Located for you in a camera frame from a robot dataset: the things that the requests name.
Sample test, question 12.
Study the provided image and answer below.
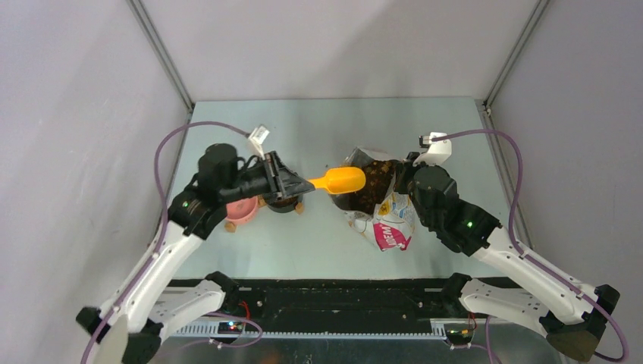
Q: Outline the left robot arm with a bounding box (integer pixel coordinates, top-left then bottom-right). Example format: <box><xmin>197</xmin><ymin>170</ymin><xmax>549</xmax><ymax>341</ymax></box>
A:
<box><xmin>77</xmin><ymin>143</ymin><xmax>315</xmax><ymax>363</ymax></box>

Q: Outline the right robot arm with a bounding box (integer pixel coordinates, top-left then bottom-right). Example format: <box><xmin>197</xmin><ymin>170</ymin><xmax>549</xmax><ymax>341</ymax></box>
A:
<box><xmin>394</xmin><ymin>160</ymin><xmax>620</xmax><ymax>362</ymax></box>

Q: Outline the black pet bowl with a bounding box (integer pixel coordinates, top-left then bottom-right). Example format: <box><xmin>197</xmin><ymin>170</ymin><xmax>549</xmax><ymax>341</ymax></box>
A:
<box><xmin>266</xmin><ymin>196</ymin><xmax>304</xmax><ymax>214</ymax></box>

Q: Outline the yellow plastic scoop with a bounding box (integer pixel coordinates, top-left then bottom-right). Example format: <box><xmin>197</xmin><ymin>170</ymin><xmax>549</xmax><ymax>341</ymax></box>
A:
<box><xmin>308</xmin><ymin>167</ymin><xmax>366</xmax><ymax>195</ymax></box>

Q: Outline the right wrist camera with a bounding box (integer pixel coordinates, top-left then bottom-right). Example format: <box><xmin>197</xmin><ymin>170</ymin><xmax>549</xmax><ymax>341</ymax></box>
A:
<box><xmin>412</xmin><ymin>132</ymin><xmax>452</xmax><ymax>167</ymax></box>

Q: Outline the cat food bag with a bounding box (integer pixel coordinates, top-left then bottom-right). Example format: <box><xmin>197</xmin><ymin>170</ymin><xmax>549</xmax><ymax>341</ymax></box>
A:
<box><xmin>331</xmin><ymin>147</ymin><xmax>416</xmax><ymax>251</ymax></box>

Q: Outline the wooden bowl stand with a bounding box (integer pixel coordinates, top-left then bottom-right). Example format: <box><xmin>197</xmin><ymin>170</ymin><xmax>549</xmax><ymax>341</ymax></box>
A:
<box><xmin>224</xmin><ymin>196</ymin><xmax>304</xmax><ymax>233</ymax></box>

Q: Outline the pink cat bowl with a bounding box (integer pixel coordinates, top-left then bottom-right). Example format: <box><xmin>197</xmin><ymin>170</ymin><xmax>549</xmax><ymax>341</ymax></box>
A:
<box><xmin>226</xmin><ymin>196</ymin><xmax>259</xmax><ymax>225</ymax></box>

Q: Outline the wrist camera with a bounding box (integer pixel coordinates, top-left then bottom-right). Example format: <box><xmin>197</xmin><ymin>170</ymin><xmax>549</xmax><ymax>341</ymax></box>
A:
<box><xmin>412</xmin><ymin>132</ymin><xmax>452</xmax><ymax>167</ymax></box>
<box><xmin>246</xmin><ymin>124</ymin><xmax>270</xmax><ymax>159</ymax></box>

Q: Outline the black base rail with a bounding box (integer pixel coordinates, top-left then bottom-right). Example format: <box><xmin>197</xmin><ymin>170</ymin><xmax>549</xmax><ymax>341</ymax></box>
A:
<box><xmin>190</xmin><ymin>274</ymin><xmax>491</xmax><ymax>334</ymax></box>

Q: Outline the aluminium frame rail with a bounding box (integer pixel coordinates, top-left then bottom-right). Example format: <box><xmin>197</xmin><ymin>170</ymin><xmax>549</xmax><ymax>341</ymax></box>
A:
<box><xmin>115</xmin><ymin>286</ymin><xmax>574</xmax><ymax>343</ymax></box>

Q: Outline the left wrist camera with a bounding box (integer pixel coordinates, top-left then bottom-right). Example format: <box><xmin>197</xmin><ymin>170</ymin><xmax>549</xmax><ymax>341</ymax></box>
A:
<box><xmin>246</xmin><ymin>124</ymin><xmax>270</xmax><ymax>159</ymax></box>

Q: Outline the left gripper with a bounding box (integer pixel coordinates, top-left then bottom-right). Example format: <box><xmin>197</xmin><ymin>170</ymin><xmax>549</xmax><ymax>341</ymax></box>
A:
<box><xmin>220</xmin><ymin>151</ymin><xmax>315</xmax><ymax>204</ymax></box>

